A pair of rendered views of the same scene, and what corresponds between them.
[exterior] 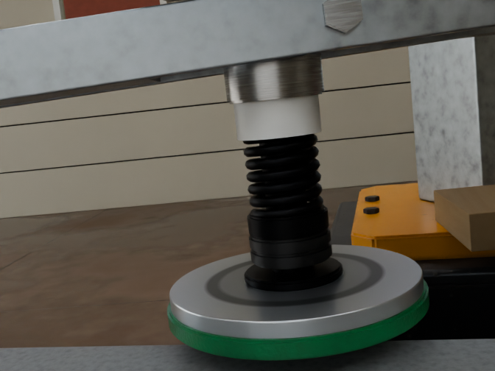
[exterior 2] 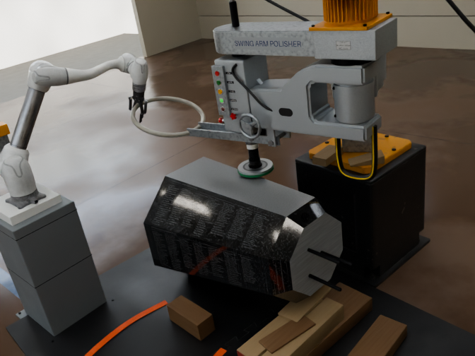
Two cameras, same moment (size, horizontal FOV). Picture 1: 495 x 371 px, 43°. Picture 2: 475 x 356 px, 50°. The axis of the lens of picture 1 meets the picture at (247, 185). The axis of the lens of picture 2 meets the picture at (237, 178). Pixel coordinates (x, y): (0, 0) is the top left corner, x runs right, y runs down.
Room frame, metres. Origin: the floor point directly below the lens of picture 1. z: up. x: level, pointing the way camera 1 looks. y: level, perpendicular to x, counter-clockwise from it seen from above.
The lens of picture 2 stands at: (-1.69, -1.71, 2.14)
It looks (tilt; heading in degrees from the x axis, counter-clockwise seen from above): 26 degrees down; 40
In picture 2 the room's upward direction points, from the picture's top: 9 degrees counter-clockwise
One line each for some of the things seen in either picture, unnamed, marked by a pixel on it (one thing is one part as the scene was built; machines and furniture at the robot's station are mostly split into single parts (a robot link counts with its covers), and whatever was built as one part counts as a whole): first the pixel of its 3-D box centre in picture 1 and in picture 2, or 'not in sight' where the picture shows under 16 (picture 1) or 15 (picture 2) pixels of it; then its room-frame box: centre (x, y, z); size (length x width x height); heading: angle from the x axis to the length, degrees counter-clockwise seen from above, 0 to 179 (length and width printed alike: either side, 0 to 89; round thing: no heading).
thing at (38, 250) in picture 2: not in sight; (49, 260); (-0.36, 1.06, 0.40); 0.50 x 0.50 x 0.80; 83
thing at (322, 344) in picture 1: (295, 287); (255, 167); (0.52, -0.03, 0.84); 0.22 x 0.22 x 0.04
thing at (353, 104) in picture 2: not in sight; (353, 98); (0.50, -0.69, 1.32); 0.19 x 0.19 x 0.20
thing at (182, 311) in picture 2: not in sight; (190, 317); (-0.09, 0.16, 0.07); 0.30 x 0.12 x 0.12; 80
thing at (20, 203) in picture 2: not in sight; (26, 196); (-0.36, 1.04, 0.88); 0.22 x 0.18 x 0.06; 86
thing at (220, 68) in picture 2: not in sight; (222, 90); (0.40, 0.04, 1.35); 0.08 x 0.03 x 0.28; 89
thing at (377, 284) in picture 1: (294, 283); (255, 166); (0.52, -0.03, 0.84); 0.21 x 0.21 x 0.01
